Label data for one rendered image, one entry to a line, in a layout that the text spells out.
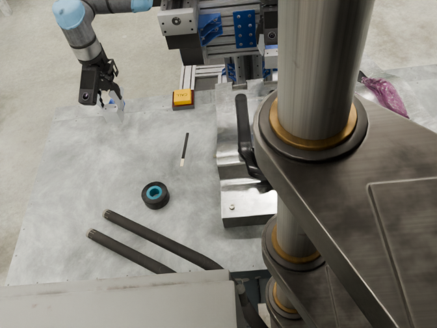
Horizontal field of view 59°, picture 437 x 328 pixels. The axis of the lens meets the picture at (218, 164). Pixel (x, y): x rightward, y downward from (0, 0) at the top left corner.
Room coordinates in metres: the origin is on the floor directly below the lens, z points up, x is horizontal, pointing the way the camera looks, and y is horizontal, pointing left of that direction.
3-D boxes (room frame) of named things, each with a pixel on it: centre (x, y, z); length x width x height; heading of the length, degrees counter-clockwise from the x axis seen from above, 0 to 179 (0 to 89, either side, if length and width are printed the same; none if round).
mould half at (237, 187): (0.73, -0.14, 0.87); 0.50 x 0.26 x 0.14; 173
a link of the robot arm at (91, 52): (0.94, 0.29, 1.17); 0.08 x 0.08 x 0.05
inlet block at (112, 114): (0.96, 0.28, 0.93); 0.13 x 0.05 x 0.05; 164
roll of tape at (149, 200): (0.65, 0.21, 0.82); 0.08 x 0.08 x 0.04
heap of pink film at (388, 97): (0.78, -0.50, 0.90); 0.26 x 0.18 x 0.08; 10
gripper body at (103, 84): (0.95, 0.29, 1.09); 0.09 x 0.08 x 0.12; 164
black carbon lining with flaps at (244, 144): (0.75, -0.15, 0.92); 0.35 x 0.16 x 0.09; 173
